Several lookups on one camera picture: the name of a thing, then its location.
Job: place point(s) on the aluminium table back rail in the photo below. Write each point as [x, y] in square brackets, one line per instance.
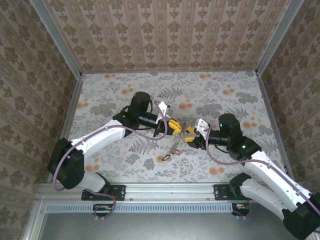
[170, 71]

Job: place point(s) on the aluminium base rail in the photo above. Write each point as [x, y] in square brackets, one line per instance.
[170, 191]

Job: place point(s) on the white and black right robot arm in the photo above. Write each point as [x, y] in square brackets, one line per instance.
[270, 172]

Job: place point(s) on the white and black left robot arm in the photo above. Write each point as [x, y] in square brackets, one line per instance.
[100, 136]

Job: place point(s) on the aluminium corner post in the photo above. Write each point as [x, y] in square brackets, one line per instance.
[57, 42]
[277, 40]

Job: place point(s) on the aluminium table side rail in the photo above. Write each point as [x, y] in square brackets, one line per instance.
[275, 125]
[70, 112]

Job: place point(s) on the grey metal sheet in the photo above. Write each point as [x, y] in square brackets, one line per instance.
[175, 227]

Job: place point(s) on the small circuit board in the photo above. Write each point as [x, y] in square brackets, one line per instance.
[241, 208]
[102, 208]

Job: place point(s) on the black key tag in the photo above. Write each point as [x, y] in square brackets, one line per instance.
[166, 157]

